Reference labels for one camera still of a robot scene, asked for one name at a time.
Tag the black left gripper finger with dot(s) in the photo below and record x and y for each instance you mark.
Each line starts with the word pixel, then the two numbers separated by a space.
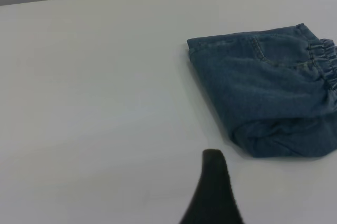
pixel 213 195

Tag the blue denim jeans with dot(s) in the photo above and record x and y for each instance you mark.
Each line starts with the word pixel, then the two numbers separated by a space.
pixel 263 90

